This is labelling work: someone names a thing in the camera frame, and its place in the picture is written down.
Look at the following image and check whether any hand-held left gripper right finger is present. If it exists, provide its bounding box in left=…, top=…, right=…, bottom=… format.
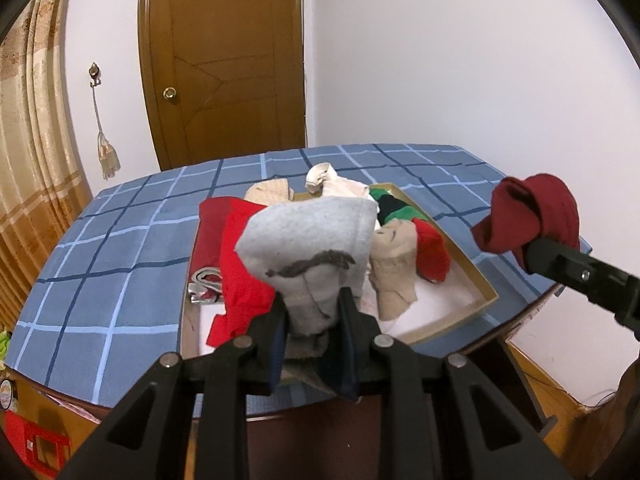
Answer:
left=317, top=287, right=573, bottom=480

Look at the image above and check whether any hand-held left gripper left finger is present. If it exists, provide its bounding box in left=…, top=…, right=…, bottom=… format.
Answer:
left=55, top=295, right=291, bottom=480

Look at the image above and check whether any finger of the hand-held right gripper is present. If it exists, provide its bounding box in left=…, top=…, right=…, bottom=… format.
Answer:
left=520, top=237, right=640, bottom=333

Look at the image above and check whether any dark red sock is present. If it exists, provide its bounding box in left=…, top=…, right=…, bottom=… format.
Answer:
left=471, top=173, right=581, bottom=267

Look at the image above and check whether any wooden drawer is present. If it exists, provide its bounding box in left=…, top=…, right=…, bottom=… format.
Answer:
left=190, top=340, right=558, bottom=480

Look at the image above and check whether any bright red underwear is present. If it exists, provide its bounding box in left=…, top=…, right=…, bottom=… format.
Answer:
left=206, top=199, right=281, bottom=348

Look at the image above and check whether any grey red striped underwear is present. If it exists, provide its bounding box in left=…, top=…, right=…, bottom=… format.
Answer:
left=187, top=267, right=226, bottom=306

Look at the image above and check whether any beige sock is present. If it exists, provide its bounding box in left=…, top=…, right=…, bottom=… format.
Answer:
left=369, top=222, right=421, bottom=321

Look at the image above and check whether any shallow gold cardboard box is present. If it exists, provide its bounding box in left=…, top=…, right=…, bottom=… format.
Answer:
left=180, top=182, right=498, bottom=361

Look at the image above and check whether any grey sock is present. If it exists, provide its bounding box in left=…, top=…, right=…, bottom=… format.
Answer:
left=235, top=195, right=378, bottom=361

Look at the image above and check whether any green and red sock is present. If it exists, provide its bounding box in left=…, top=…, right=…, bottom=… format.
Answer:
left=412, top=218, right=451, bottom=283

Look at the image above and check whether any dark red underwear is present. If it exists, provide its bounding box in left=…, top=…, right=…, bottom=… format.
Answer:
left=190, top=197, right=236, bottom=281

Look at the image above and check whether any green underwear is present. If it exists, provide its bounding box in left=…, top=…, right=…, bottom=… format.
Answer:
left=369, top=187, right=431, bottom=226

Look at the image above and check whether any cream dotted underwear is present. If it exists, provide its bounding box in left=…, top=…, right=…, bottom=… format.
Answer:
left=244, top=177, right=298, bottom=206

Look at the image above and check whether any white underwear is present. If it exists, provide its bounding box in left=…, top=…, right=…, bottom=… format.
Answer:
left=305, top=161, right=373, bottom=201

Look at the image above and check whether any blue plaid tablecloth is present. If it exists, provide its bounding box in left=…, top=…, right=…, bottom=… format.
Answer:
left=4, top=142, right=593, bottom=408

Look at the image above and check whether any pink patterned cloth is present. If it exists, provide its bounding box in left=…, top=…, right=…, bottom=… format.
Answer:
left=45, top=394, right=107, bottom=422

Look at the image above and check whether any dark wooden dresser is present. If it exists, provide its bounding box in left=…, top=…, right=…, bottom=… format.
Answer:
left=0, top=280, right=596, bottom=480

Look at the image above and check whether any beige tassel tieback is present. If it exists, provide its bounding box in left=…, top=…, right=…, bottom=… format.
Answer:
left=92, top=85, right=122, bottom=181

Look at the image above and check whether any red box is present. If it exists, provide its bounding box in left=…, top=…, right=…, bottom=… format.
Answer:
left=4, top=407, right=71, bottom=478

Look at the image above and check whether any beige striped curtain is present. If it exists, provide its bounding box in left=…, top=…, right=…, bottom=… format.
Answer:
left=0, top=0, right=93, bottom=333

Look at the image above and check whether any brown wooden door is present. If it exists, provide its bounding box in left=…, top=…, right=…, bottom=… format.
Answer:
left=137, top=0, right=307, bottom=171

